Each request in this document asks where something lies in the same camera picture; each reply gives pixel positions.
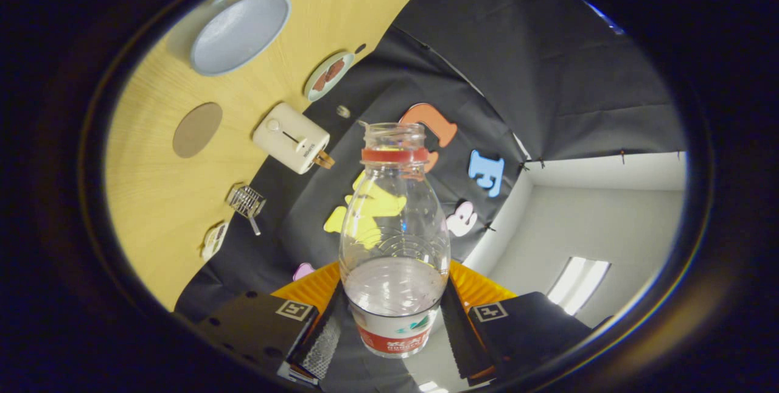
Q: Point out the black backdrop cloth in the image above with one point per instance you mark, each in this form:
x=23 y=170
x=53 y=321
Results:
x=517 y=76

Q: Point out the pale green plate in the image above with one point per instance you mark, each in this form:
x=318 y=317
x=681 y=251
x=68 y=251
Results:
x=310 y=93

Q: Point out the light blue cup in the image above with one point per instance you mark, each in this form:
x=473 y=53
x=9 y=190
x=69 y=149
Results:
x=240 y=34

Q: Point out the clear plastic juice bottle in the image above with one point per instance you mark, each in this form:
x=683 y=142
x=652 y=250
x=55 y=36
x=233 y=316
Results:
x=394 y=295

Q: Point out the brown food piece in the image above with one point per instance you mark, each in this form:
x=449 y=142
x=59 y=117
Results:
x=336 y=69
x=320 y=81

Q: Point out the round brown coaster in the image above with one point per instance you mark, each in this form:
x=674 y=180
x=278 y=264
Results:
x=197 y=130

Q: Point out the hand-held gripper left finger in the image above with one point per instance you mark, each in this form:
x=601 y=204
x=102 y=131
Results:
x=322 y=347

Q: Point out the brown bread slice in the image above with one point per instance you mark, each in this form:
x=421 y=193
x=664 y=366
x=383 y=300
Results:
x=324 y=160

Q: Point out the long ceiling light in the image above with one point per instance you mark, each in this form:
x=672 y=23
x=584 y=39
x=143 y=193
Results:
x=578 y=285

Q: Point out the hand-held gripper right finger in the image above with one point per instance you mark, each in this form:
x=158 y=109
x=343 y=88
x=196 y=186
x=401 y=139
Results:
x=465 y=338

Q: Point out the wooden table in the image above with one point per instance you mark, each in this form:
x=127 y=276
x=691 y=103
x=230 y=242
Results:
x=152 y=210

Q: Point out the white divided tray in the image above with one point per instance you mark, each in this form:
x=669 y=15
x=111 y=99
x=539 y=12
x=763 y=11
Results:
x=214 y=241

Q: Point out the white toaster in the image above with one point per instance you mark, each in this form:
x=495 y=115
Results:
x=289 y=136

